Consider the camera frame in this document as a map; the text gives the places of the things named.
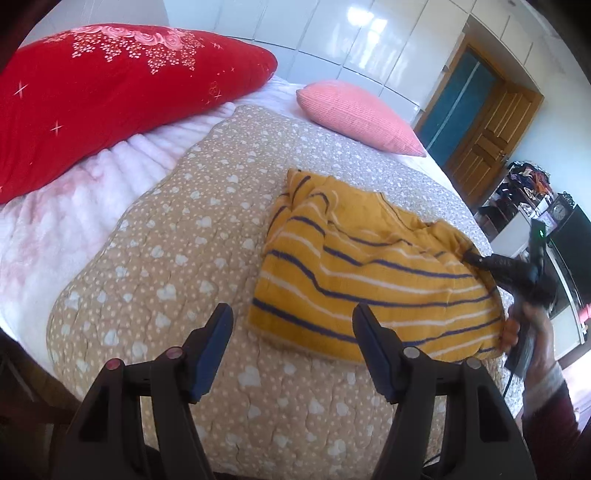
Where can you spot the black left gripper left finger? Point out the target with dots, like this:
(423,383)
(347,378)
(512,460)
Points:
(135,422)

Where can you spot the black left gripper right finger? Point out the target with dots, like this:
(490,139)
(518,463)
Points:
(451,420)

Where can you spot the yellow striped knit sweater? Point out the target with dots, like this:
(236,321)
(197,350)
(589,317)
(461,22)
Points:
(331,247)

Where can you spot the dark red sleeve forearm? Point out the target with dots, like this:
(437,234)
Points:
(559,449)

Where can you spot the pile of clothes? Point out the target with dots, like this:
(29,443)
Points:
(525,183)

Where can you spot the right hand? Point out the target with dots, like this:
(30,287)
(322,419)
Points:
(544,375)

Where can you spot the white shelf unit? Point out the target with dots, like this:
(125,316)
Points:
(515,218)

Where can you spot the black television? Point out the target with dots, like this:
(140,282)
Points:
(571,240)

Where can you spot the dark table clock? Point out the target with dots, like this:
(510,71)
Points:
(561,208)

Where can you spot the wooden door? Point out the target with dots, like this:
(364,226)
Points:
(480,161)

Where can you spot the beige heart-pattern quilt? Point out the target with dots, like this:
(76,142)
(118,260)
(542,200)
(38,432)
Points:
(195,240)

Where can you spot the pink knit pillow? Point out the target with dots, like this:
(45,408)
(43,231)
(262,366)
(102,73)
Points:
(360,115)

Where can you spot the white glossy wardrobe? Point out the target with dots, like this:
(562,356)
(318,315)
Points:
(398,50)

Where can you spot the red floral pillow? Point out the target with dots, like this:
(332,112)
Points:
(73,94)

